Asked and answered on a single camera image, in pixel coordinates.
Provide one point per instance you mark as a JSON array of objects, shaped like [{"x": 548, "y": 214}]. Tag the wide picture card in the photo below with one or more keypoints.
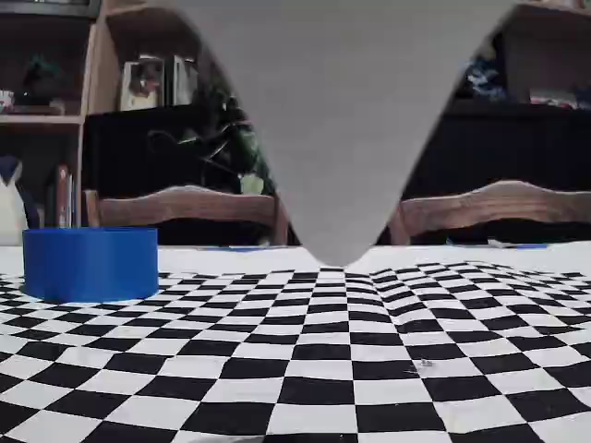
[{"x": 141, "y": 85}]

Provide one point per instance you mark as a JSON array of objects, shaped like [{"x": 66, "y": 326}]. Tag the black cabinet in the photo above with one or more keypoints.
[{"x": 120, "y": 152}]

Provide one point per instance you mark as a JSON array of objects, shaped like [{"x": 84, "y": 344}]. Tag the light wooden bookshelf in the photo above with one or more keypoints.
[{"x": 97, "y": 69}]

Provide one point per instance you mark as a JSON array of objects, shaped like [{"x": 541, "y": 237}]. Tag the blue patterned painting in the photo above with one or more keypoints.
[{"x": 485, "y": 80}]

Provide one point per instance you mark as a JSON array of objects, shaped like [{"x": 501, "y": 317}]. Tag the checkered paper mat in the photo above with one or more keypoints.
[{"x": 295, "y": 369}]

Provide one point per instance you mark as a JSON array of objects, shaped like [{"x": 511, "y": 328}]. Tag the narrow picture card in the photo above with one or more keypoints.
[{"x": 182, "y": 80}]

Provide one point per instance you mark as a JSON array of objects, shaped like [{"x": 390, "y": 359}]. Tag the dark figurine on wooden base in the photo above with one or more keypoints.
[{"x": 41, "y": 83}]

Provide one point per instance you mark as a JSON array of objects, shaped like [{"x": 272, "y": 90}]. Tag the white painted mug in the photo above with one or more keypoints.
[{"x": 5, "y": 99}]

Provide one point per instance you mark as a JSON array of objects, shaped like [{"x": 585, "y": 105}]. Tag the wooden chair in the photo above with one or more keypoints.
[
  {"x": 498, "y": 205},
  {"x": 184, "y": 207}
]

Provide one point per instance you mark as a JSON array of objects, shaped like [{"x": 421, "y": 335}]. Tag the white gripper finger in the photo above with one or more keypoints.
[{"x": 341, "y": 115}]

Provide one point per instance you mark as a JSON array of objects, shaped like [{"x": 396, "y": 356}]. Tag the white and blue penguin figure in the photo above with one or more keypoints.
[{"x": 9, "y": 212}]

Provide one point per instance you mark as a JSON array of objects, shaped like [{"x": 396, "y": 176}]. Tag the colourful flat box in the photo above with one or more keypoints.
[{"x": 554, "y": 98}]

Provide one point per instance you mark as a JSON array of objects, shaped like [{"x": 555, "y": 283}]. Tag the thin upright books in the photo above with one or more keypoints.
[{"x": 62, "y": 198}]

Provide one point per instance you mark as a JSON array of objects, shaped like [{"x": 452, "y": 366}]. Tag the blue tape strip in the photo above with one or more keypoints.
[
  {"x": 531, "y": 246},
  {"x": 235, "y": 249}
]

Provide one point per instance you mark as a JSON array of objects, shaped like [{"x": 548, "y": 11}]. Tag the green leafy houseplant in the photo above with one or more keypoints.
[{"x": 251, "y": 143}]

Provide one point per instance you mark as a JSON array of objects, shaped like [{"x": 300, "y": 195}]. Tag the blue round box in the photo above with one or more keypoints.
[{"x": 90, "y": 265}]

